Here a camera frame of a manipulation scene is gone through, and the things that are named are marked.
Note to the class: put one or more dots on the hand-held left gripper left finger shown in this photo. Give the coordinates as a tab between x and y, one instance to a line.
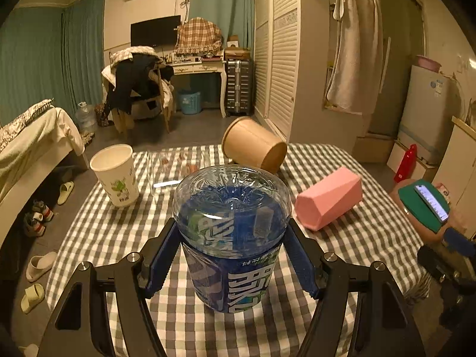
162	260

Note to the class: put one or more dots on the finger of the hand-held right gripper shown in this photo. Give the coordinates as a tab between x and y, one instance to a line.
461	241

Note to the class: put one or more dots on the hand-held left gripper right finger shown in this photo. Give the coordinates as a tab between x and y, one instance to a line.
303	264

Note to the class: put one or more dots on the blue label water bottle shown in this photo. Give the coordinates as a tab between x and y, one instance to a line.
230	230

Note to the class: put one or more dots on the pink plastic cup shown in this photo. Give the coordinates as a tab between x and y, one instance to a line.
327	197

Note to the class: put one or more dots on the clear glass cup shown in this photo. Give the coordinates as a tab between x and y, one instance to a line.
163	178

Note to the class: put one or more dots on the white paper cup green print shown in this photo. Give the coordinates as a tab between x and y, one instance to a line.
115	178

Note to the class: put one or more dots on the brown paper cup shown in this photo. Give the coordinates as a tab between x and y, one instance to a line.
249	141

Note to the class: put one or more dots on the grey checkered tablecloth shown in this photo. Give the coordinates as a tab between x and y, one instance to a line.
111	238

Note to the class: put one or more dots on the smartphone on green holder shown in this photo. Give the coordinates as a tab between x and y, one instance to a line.
414	204

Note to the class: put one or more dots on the white cabinet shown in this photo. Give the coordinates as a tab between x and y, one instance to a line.
461	163

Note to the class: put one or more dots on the red bottle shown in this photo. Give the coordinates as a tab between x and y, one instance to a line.
406	163

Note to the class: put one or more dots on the pale slipper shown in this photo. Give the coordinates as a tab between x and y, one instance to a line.
66	192
32	297
40	264

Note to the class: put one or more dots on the pair of sneakers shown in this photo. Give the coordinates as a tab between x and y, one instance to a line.
37	217

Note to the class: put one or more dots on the blue plastic basket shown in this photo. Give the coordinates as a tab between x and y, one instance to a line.
189	102

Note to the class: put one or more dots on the clear water jug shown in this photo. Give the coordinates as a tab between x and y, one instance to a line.
85	118

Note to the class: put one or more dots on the wooden chair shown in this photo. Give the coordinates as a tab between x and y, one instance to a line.
163	96

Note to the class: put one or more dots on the bed with beige bedding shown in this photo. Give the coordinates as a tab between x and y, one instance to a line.
29	137

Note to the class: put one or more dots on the pink plastic basin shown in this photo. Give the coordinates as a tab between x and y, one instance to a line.
428	63

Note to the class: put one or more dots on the black clothing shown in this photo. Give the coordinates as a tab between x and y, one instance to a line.
128	81

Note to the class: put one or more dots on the silver suitcase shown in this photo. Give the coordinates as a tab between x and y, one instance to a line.
238	87

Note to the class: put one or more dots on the white desk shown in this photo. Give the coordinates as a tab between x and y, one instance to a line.
200	67

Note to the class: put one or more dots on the louvered wardrobe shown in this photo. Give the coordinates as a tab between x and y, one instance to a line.
277	55

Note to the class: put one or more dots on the white hanging towel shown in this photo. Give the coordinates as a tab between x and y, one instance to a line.
355	52

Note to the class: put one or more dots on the cardboard box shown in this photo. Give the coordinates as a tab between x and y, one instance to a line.
238	54

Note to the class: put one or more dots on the plaid cloth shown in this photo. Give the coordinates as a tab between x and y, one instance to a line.
199	35

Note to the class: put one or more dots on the black flat screen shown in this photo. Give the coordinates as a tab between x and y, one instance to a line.
154	31

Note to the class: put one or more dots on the green curtain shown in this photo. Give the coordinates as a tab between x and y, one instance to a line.
41	63
219	3

